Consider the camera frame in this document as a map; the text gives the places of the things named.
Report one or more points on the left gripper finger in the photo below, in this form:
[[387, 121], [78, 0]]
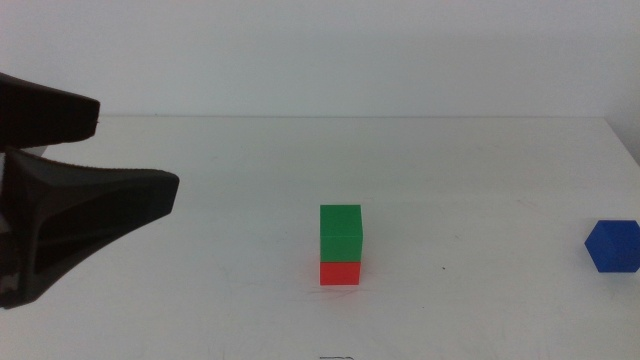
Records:
[[45, 117], [75, 210]]

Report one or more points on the green cube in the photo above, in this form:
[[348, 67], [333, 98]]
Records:
[[341, 232]]

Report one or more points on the red cube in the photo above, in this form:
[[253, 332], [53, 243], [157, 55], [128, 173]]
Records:
[[340, 274]]

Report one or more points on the blue cube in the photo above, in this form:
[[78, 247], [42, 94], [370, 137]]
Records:
[[615, 247]]

